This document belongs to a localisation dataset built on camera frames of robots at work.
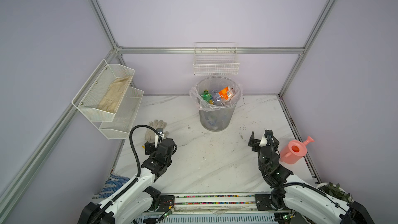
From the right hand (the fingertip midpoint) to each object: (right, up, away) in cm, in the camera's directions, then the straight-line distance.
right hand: (261, 133), depth 80 cm
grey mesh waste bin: (-21, +6, +11) cm, 24 cm away
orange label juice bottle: (-17, +22, +7) cm, 29 cm away
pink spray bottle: (+17, -10, 0) cm, 20 cm away
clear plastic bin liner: (-23, +29, +15) cm, 40 cm away
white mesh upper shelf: (-83, +19, -3) cm, 85 cm away
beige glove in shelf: (-78, +18, -2) cm, 80 cm away
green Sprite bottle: (-28, +20, +11) cm, 37 cm away
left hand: (-56, -4, +2) cm, 56 cm away
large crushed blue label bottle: (-23, +19, +10) cm, 31 cm away
